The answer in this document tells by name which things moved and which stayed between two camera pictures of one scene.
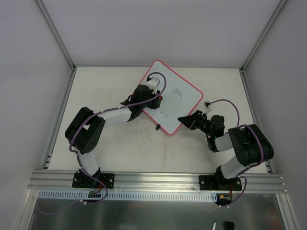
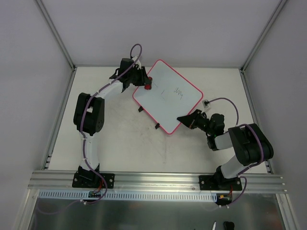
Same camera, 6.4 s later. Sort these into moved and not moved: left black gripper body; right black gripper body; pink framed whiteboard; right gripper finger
Moved: left black gripper body
Not moved: pink framed whiteboard; right black gripper body; right gripper finger
